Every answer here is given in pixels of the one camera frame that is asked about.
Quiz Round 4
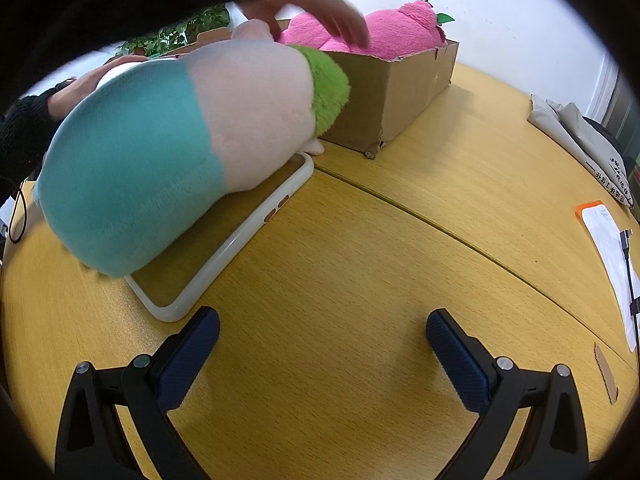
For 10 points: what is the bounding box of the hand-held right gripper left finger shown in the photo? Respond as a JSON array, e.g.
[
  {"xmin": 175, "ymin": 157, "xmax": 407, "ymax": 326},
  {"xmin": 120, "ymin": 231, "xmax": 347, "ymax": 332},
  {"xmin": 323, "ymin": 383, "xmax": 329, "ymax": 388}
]
[{"xmin": 55, "ymin": 306, "xmax": 221, "ymax": 480}]

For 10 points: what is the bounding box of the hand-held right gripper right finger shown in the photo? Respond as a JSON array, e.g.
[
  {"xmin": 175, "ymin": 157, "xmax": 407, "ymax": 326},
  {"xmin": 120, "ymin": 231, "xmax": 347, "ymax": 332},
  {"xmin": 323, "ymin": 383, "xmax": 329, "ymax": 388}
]
[{"xmin": 426, "ymin": 309, "xmax": 591, "ymax": 480}]

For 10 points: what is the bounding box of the teal pink green plush toy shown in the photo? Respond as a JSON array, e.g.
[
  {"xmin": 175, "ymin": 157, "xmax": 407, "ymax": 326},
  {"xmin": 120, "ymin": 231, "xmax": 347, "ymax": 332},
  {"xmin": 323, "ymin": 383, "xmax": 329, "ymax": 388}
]
[{"xmin": 34, "ymin": 19, "xmax": 352, "ymax": 278}]

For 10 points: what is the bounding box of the cardboard box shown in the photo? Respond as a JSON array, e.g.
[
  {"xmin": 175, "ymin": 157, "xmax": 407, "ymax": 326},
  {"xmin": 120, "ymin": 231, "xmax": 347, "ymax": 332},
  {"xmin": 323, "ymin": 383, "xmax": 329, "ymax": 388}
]
[{"xmin": 165, "ymin": 20, "xmax": 460, "ymax": 161}]

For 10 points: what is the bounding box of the another person's forearm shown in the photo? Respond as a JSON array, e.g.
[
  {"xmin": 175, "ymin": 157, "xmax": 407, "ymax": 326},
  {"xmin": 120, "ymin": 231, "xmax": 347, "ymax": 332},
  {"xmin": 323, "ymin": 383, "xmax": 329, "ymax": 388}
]
[
  {"xmin": 0, "ymin": 87, "xmax": 63, "ymax": 181},
  {"xmin": 0, "ymin": 0, "xmax": 311, "ymax": 91}
]

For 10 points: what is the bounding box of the white phone case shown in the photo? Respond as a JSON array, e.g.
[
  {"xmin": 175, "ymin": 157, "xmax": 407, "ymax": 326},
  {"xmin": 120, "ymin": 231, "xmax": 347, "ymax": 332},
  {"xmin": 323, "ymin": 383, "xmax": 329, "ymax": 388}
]
[{"xmin": 124, "ymin": 151, "xmax": 315, "ymax": 323}]

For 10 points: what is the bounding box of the small cardboard scrap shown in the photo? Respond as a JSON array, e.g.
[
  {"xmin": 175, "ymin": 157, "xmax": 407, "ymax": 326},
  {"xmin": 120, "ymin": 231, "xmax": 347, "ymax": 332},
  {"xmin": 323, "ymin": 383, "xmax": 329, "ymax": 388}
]
[{"xmin": 593, "ymin": 342, "xmax": 620, "ymax": 406}]

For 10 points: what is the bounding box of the white paper with orange edge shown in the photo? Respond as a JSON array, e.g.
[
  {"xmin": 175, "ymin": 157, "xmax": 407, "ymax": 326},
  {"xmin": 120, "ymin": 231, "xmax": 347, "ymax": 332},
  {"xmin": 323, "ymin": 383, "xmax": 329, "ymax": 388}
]
[{"xmin": 575, "ymin": 200, "xmax": 640, "ymax": 353}]

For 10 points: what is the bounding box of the black pen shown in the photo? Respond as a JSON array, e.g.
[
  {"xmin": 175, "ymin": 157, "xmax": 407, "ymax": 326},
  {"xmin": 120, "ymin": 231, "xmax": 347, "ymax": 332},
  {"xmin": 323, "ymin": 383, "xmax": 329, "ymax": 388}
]
[{"xmin": 620, "ymin": 229, "xmax": 640, "ymax": 317}]

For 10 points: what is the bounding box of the grey cloth bag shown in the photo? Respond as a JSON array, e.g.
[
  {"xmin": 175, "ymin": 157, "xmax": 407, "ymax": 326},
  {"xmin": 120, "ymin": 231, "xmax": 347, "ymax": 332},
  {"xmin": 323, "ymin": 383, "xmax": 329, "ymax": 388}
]
[{"xmin": 527, "ymin": 94, "xmax": 637, "ymax": 211}]

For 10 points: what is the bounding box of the green leafy plant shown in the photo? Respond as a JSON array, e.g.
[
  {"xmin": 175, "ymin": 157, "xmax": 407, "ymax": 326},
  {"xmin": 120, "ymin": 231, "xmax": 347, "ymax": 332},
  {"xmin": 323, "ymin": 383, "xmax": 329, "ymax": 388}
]
[{"xmin": 116, "ymin": 4, "xmax": 232, "ymax": 58}]

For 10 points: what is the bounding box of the thin black cable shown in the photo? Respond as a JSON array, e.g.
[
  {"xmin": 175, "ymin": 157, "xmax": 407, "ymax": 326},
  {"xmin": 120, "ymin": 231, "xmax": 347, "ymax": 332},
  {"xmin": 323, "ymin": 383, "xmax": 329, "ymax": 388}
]
[{"xmin": 7, "ymin": 185, "xmax": 28, "ymax": 246}]

